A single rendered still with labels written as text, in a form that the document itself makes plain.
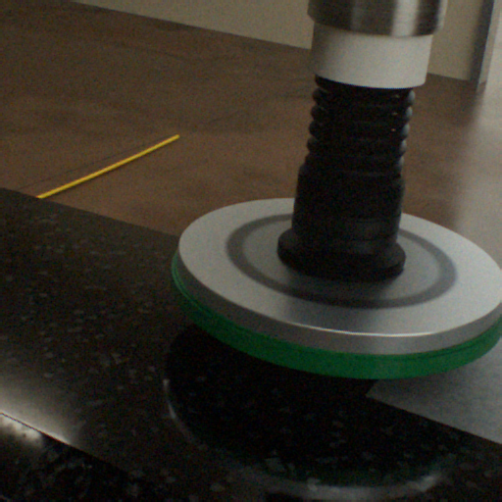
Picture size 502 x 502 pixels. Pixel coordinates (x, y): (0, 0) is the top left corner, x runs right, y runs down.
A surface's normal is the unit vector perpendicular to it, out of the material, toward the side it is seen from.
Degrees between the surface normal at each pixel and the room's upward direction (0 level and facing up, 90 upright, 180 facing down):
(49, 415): 0
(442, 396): 0
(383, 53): 90
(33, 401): 0
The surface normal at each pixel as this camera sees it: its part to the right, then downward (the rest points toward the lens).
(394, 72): 0.31, 0.40
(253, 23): -0.50, 0.30
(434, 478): 0.09, -0.91
